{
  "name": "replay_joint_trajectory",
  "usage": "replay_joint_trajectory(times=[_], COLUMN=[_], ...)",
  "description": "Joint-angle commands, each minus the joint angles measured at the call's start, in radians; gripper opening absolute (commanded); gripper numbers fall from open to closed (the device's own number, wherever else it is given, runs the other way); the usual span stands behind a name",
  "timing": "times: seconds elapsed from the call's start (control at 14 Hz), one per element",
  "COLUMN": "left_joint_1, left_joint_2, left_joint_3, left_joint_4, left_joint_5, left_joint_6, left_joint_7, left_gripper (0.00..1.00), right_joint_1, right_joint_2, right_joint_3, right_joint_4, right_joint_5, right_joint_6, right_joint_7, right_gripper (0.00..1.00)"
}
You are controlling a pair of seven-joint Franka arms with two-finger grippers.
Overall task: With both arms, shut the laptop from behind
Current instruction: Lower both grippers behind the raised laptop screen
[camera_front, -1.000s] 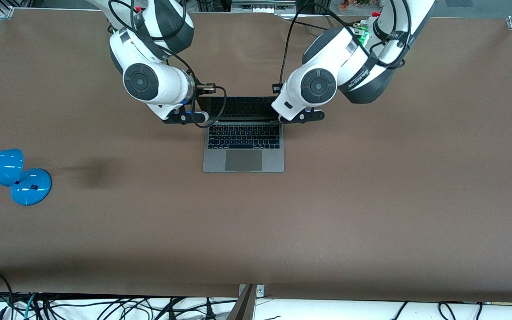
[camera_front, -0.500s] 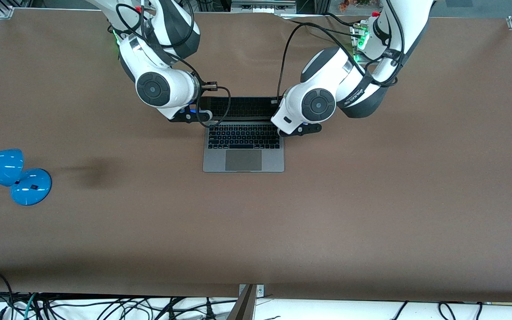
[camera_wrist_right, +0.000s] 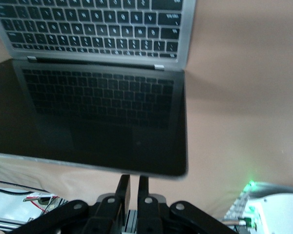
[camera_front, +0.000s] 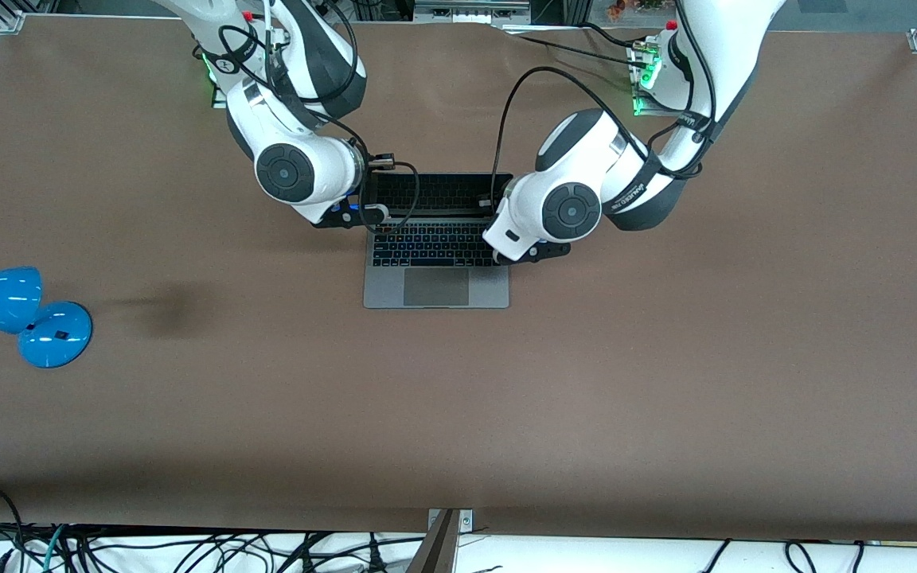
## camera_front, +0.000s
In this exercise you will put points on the grey laptop computer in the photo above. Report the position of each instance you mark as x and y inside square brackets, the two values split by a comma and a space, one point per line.
[435, 286]

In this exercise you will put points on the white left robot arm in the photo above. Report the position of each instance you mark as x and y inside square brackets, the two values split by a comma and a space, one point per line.
[570, 211]

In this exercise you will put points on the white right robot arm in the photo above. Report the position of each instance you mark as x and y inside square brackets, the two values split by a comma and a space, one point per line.
[299, 171]

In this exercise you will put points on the grey power box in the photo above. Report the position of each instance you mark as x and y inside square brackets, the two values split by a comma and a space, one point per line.
[470, 12]

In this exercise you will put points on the small orange object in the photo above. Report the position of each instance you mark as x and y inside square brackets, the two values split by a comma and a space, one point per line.
[622, 8]

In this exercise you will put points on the blue desk lamp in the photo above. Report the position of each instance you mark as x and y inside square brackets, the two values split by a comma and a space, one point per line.
[52, 334]

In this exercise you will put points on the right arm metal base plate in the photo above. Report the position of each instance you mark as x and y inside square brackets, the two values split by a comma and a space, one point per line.
[218, 99]

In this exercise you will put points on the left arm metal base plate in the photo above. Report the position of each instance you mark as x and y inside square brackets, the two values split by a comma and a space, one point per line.
[641, 110]

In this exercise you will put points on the metal table edge bracket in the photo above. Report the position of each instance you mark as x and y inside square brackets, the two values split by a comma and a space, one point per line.
[442, 549]

